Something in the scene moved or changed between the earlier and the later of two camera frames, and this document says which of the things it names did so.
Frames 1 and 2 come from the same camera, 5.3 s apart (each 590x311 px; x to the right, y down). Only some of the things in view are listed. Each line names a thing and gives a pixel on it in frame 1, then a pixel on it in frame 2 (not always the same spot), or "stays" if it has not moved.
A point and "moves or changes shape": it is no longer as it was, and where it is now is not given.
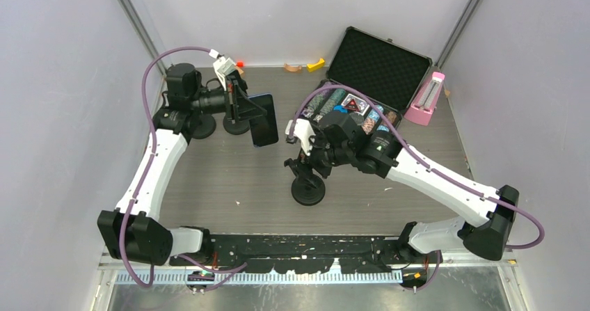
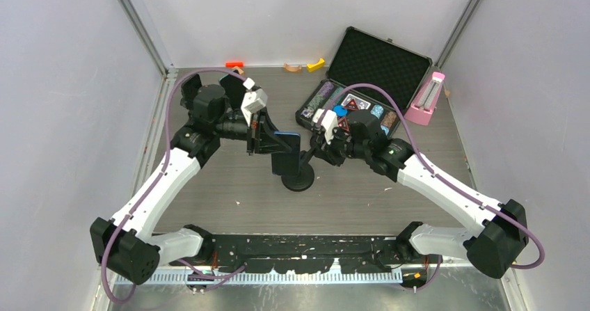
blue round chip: [340, 108] stays
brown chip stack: [392, 116] stays
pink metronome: [422, 106] stays
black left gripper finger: [251, 109] -> [268, 141]
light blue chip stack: [373, 114] stays
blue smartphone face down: [264, 129] moves or changes shape
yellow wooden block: [312, 67] stays
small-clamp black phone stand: [307, 189] moves or changes shape
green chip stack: [333, 98] stays
